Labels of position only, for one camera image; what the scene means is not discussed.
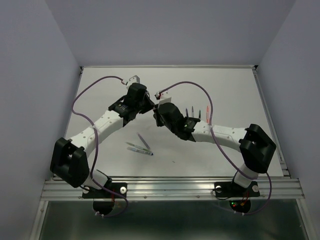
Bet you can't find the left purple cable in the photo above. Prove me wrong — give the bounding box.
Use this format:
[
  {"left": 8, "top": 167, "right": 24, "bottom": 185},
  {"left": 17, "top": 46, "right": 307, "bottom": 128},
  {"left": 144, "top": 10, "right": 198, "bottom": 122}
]
[{"left": 71, "top": 75, "right": 129, "bottom": 218}]

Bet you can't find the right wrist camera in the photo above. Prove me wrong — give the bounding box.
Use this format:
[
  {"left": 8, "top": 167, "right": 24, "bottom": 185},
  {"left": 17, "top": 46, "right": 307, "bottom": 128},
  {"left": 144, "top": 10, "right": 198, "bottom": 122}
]
[{"left": 155, "top": 91, "right": 172, "bottom": 105}]

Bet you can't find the orange highlighter pen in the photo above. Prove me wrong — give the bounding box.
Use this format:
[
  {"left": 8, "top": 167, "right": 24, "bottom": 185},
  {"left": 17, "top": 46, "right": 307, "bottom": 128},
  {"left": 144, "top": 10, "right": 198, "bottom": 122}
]
[{"left": 206, "top": 106, "right": 210, "bottom": 124}]

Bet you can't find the blue clear pen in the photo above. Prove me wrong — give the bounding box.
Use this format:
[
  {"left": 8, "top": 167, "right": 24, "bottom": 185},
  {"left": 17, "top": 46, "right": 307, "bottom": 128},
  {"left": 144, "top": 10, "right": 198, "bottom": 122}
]
[{"left": 127, "top": 147, "right": 154, "bottom": 156}]

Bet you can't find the aluminium rail frame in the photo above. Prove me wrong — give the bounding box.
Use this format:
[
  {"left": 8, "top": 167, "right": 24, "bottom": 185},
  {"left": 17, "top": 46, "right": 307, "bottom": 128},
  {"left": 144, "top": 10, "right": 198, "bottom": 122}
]
[{"left": 30, "top": 65, "right": 314, "bottom": 240}]

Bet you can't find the light purple pen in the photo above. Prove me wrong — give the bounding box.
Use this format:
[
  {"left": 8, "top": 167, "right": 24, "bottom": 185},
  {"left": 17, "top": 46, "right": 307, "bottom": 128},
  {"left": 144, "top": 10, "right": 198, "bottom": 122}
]
[{"left": 137, "top": 132, "right": 151, "bottom": 150}]

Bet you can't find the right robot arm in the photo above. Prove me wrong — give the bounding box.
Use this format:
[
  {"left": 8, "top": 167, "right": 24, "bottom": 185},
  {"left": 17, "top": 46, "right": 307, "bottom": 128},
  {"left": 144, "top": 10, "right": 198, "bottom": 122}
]
[{"left": 153, "top": 102, "right": 277, "bottom": 195}]

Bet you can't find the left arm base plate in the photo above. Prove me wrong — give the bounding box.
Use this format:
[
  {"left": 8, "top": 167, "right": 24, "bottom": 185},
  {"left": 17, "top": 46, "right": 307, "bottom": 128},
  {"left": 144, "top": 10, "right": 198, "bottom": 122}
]
[{"left": 81, "top": 182, "right": 129, "bottom": 219}]

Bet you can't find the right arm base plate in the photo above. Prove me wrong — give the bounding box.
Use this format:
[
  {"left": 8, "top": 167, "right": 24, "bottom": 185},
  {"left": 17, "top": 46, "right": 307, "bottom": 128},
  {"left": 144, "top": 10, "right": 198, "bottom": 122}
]
[{"left": 211, "top": 181, "right": 261, "bottom": 214}]

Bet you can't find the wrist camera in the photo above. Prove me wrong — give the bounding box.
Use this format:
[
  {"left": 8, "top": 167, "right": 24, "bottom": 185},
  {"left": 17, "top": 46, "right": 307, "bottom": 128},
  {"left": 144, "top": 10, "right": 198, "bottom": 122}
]
[
  {"left": 124, "top": 75, "right": 140, "bottom": 88},
  {"left": 155, "top": 91, "right": 172, "bottom": 105}
]

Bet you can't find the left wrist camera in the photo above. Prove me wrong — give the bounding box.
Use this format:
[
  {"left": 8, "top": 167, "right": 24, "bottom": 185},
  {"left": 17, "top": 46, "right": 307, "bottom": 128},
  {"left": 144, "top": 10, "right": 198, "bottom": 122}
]
[{"left": 124, "top": 75, "right": 140, "bottom": 88}]

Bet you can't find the green clear pen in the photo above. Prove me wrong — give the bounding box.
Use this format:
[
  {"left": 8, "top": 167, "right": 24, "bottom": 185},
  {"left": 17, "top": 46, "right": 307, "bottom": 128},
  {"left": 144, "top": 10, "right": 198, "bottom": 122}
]
[{"left": 125, "top": 142, "right": 150, "bottom": 152}]

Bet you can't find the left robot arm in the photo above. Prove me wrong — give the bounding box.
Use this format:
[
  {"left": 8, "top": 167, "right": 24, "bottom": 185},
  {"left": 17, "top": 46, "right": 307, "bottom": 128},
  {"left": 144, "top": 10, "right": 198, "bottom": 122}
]
[{"left": 50, "top": 83, "right": 154, "bottom": 197}]

